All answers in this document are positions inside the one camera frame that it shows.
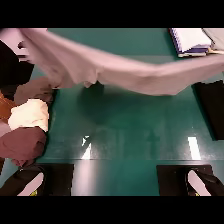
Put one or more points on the maroon garment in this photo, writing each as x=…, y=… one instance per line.
x=23, y=144

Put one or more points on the light grey folded garment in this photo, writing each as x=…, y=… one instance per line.
x=216, y=36

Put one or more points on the cream garment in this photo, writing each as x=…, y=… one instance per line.
x=29, y=115

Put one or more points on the pale pink garment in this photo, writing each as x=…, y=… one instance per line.
x=116, y=71

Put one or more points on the orange-brown garment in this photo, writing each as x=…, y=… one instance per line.
x=4, y=108

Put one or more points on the white folded garment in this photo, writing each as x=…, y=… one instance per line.
x=191, y=38

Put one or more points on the purple folded garment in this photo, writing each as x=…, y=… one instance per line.
x=195, y=52

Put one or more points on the black garment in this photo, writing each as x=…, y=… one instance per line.
x=11, y=71
x=213, y=110

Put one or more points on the brown garment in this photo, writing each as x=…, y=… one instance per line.
x=35, y=89

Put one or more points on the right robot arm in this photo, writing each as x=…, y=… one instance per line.
x=198, y=182

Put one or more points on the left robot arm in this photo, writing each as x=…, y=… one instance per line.
x=30, y=184

